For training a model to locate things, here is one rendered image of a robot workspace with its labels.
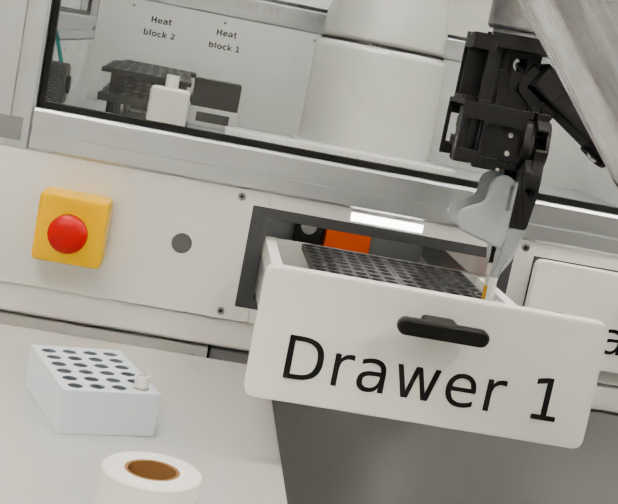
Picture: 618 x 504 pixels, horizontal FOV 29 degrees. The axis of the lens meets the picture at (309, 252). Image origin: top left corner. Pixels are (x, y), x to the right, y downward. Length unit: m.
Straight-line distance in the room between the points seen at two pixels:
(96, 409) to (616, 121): 0.54
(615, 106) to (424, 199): 0.70
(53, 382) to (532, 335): 0.40
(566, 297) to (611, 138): 0.72
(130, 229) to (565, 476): 0.57
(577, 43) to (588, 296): 0.76
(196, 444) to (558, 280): 0.49
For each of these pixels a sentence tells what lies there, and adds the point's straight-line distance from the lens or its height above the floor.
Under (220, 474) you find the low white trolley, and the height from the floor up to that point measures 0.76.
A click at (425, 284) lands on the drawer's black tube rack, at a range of 1.18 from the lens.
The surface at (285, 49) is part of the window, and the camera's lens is 1.29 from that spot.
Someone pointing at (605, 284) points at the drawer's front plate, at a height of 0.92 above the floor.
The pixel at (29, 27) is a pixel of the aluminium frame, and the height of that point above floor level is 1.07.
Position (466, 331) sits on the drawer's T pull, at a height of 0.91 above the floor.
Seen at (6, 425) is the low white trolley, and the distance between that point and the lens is 1.00.
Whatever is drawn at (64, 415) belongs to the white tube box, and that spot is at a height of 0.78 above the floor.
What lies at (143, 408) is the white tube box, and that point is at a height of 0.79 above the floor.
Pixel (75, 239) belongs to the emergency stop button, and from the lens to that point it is 1.22.
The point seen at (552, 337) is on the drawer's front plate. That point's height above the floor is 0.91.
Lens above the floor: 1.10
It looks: 9 degrees down
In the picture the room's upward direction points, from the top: 11 degrees clockwise
